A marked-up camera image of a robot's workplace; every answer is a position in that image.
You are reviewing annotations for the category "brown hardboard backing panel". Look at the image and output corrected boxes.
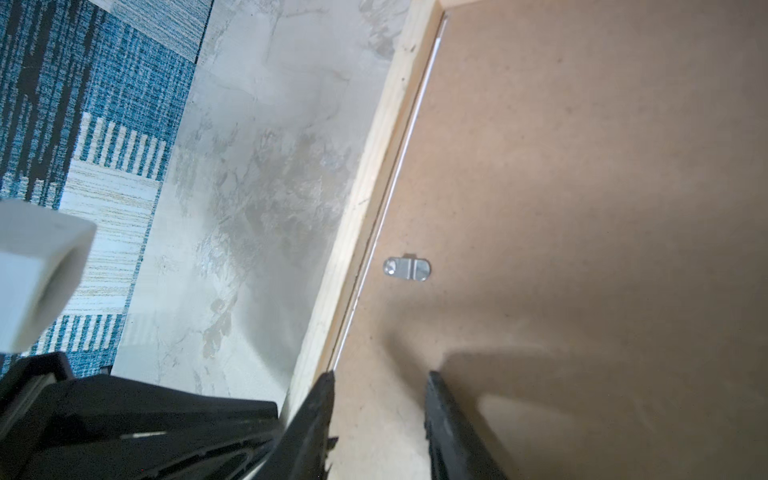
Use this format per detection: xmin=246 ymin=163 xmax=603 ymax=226
xmin=330 ymin=1 xmax=767 ymax=479

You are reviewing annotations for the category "light wooden picture frame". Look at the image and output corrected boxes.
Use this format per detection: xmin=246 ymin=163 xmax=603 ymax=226
xmin=281 ymin=1 xmax=460 ymax=422

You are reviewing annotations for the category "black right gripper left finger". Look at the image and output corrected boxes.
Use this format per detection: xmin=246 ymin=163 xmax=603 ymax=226
xmin=254 ymin=371 xmax=336 ymax=479

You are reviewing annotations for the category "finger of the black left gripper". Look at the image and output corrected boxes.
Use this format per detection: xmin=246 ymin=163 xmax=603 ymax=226
xmin=1 ymin=352 xmax=282 ymax=479

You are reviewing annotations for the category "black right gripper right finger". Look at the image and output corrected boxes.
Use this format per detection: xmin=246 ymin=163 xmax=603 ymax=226
xmin=424 ymin=371 xmax=507 ymax=479

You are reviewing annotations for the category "small metal turn clip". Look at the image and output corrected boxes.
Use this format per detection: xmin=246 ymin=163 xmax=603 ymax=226
xmin=383 ymin=256 xmax=431 ymax=282

